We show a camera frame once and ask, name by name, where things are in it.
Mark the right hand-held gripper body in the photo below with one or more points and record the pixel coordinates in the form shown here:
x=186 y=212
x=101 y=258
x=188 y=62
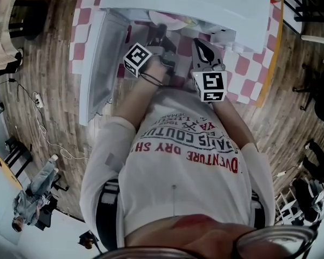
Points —
x=210 y=85

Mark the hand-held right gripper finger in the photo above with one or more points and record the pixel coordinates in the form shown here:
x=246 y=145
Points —
x=205 y=53

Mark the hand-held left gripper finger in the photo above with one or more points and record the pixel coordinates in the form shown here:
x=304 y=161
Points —
x=159 y=34

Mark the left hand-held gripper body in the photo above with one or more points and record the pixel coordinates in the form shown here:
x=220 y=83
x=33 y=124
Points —
x=136 y=59

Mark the person's left forearm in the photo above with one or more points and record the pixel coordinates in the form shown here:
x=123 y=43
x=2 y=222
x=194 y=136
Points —
x=135 y=101

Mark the person's right forearm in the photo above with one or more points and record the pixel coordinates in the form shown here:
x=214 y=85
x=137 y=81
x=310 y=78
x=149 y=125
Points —
x=232 y=120

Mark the white round plate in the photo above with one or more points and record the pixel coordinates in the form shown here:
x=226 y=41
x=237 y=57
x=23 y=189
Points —
x=175 y=20

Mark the black wrist band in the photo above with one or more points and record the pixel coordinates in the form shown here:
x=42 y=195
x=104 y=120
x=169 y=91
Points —
x=151 y=79

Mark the pink white checkered tablecloth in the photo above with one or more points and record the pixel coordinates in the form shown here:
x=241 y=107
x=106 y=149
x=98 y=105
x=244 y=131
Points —
x=248 y=63

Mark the white-legged wooden table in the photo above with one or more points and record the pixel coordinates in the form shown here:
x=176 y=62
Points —
x=275 y=50

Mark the black metal rack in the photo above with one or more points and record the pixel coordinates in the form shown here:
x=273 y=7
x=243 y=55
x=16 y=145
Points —
x=299 y=17

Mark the white power strip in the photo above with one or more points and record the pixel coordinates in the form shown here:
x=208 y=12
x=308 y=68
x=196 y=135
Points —
x=38 y=100

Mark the person's white printed shirt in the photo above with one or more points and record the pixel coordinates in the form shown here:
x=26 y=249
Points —
x=183 y=187

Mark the white plug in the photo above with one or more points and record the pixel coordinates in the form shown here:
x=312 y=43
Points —
x=281 y=174

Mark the white table leg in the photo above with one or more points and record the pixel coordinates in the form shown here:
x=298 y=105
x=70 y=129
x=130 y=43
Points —
x=318 y=40

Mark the beige draped table cloth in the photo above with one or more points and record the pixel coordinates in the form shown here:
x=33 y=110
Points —
x=2 y=50

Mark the white chair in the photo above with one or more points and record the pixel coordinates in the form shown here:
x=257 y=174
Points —
x=289 y=206

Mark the person's face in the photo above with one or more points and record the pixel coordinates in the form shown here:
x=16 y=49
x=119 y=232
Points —
x=205 y=231

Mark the person's glasses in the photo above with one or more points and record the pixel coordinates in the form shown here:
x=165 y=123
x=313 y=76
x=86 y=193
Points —
x=275 y=241

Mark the yellow wooden table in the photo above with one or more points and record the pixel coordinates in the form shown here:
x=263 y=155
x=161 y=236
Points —
x=8 y=171

